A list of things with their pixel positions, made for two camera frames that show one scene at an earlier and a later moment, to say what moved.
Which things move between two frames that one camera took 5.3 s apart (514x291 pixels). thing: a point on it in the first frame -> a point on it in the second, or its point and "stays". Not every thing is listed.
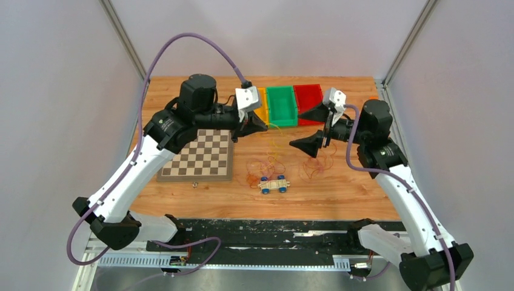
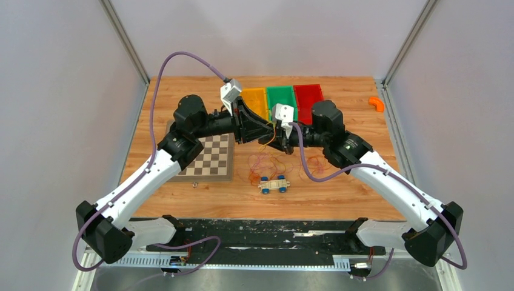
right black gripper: [309, 144] -> [281, 142]
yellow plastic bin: [263, 111] stays
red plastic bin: [308, 96] stays
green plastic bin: [282, 107] stays
